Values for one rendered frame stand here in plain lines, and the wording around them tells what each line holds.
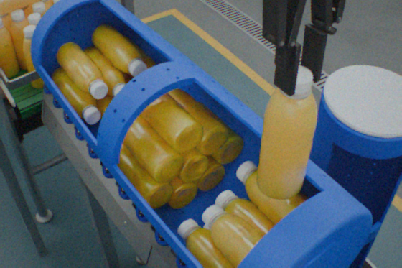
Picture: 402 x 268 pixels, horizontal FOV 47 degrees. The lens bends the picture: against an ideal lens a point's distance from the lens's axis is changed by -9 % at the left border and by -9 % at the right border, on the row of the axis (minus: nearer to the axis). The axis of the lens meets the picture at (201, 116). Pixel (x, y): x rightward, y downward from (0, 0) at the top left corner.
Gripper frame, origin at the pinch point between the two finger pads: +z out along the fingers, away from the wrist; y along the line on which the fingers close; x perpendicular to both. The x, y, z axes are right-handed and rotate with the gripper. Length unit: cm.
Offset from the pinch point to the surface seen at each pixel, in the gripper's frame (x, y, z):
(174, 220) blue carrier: 21, -6, 49
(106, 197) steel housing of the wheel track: 42, -12, 58
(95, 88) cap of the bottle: 52, -5, 34
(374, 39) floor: 125, 228, 143
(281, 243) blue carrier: -7.1, -5.6, 24.4
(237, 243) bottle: 1.1, -6.1, 33.4
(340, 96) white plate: 23, 45, 42
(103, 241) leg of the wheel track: 71, -7, 116
